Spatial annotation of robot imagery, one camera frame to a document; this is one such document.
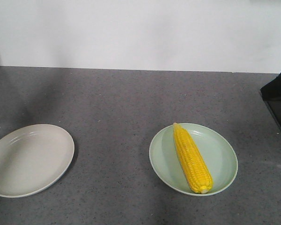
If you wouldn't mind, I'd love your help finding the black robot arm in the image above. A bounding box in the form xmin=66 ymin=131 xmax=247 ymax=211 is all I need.
xmin=260 ymin=72 xmax=281 ymax=101

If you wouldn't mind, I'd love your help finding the black glass cooktop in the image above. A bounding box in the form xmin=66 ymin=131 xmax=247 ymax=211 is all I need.
xmin=260 ymin=87 xmax=281 ymax=131

